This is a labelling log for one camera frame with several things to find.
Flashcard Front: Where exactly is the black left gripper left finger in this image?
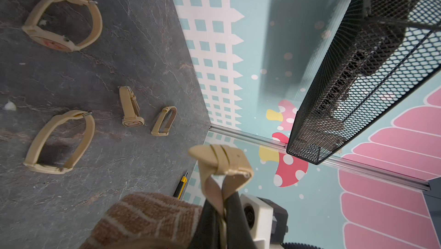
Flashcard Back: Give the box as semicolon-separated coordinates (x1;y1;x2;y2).
187;200;221;249

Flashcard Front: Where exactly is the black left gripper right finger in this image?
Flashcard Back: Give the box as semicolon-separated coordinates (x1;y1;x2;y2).
225;192;256;249

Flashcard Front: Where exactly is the cream watch front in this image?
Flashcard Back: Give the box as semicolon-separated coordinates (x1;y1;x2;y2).
23;110;95;175

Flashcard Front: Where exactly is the cream square dial watch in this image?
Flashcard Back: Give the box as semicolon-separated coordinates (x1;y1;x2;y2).
150;106;178;136

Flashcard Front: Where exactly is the yellow black utility knife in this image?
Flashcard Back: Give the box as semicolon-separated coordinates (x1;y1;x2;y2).
173;172;188;199

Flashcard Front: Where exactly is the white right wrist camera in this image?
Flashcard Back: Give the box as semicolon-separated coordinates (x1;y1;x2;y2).
240;194;288;249

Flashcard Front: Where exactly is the black wire mesh basket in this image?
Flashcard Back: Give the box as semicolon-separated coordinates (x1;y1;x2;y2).
286;0;441;165

